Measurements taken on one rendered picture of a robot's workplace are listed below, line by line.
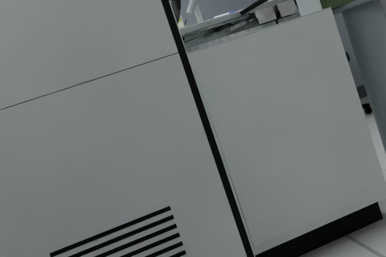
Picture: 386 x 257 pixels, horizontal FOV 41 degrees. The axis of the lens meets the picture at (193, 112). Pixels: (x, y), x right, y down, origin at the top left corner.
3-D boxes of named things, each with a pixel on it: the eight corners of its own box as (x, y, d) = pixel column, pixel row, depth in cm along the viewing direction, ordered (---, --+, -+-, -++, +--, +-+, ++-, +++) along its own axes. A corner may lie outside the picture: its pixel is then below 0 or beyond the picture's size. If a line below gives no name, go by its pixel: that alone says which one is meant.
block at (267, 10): (256, 18, 208) (254, 10, 207) (253, 19, 211) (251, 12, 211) (274, 12, 210) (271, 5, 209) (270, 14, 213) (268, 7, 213)
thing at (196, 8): (193, 24, 241) (184, -3, 240) (190, 26, 244) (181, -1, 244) (204, 21, 242) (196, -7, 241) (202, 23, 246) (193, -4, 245)
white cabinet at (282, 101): (249, 284, 179) (173, 58, 174) (184, 228, 272) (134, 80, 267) (400, 215, 194) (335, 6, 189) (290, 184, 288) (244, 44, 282)
